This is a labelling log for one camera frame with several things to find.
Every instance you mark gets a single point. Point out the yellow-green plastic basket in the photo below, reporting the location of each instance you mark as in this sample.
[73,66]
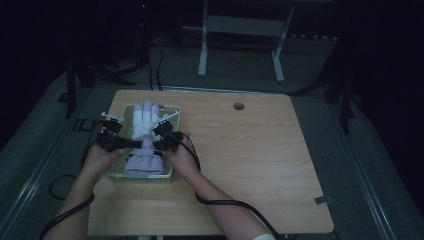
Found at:
[173,113]

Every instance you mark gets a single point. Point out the white metal table frame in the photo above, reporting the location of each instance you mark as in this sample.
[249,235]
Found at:
[240,26]

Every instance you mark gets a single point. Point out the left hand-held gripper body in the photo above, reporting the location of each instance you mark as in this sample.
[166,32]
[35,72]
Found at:
[110,136]

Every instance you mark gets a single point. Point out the black metal stand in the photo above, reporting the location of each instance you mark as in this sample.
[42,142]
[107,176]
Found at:
[70,86]
[343,93]

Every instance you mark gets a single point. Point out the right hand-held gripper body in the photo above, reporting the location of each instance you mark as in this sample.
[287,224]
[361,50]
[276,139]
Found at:
[168,136]

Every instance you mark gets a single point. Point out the round grey table grommet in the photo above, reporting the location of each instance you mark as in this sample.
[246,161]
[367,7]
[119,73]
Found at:
[239,106]

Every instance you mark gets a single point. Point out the light purple glove grey fingers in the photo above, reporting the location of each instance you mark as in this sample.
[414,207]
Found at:
[145,133]

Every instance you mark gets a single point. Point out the person's left hand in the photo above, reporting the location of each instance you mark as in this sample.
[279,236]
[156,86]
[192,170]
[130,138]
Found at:
[98,163]

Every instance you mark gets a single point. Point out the dark device with red light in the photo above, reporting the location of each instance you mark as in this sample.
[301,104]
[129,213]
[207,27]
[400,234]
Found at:
[143,30]

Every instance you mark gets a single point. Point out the person's right hand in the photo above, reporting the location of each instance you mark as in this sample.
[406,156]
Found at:
[181,160]

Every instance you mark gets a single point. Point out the grey tape piece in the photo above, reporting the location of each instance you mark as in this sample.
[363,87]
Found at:
[323,200]

